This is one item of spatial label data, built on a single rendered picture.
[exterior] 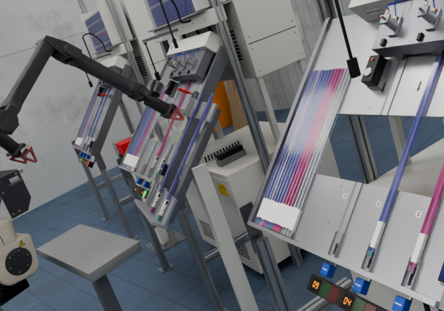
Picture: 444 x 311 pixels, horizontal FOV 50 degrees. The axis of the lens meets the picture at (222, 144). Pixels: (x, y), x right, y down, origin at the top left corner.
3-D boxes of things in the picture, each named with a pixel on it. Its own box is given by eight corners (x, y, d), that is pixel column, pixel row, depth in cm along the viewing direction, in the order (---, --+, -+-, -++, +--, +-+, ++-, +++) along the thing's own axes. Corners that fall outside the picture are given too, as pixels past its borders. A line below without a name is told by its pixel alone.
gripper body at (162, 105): (168, 105, 227) (155, 98, 223) (176, 105, 218) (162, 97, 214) (162, 117, 226) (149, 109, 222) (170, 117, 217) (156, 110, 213)
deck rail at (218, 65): (172, 191, 215) (160, 185, 212) (171, 189, 216) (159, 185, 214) (232, 51, 223) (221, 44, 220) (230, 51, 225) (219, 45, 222)
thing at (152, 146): (167, 185, 215) (161, 183, 214) (125, 168, 274) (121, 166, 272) (183, 147, 218) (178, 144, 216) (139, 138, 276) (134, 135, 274)
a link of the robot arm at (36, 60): (37, 32, 187) (49, 25, 180) (66, 53, 195) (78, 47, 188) (-19, 127, 167) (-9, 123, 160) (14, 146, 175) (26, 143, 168)
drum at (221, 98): (244, 118, 623) (227, 66, 605) (219, 132, 596) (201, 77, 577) (222, 120, 658) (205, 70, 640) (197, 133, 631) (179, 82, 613)
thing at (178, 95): (203, 114, 221) (193, 109, 219) (154, 111, 279) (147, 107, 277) (229, 51, 225) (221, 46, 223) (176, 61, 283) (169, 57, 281)
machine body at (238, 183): (263, 284, 242) (226, 176, 227) (205, 247, 304) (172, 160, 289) (354, 226, 268) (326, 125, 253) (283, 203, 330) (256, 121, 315)
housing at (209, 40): (228, 60, 225) (204, 45, 218) (187, 67, 268) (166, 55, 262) (234, 45, 226) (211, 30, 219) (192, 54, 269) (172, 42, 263)
